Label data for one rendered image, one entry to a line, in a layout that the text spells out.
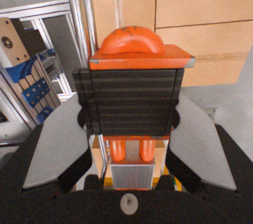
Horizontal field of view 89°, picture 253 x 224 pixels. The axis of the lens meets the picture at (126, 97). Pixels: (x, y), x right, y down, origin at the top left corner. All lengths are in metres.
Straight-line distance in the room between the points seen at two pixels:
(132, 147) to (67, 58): 1.20
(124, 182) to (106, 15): 0.78
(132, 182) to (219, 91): 1.81
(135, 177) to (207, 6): 0.89
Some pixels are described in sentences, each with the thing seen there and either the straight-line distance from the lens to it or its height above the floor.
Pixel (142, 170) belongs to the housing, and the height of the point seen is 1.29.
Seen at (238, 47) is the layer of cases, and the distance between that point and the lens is 1.10.
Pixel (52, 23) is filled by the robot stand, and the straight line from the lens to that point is 1.32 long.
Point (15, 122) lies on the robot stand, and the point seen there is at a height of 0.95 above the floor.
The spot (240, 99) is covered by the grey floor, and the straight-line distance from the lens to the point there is 2.21.
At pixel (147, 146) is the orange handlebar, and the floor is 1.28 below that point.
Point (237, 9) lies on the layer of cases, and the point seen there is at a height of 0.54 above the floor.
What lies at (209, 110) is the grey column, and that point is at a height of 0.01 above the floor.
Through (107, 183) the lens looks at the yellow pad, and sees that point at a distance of 0.55.
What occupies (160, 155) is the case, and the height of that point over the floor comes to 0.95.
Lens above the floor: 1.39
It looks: 57 degrees down
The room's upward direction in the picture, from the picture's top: 179 degrees counter-clockwise
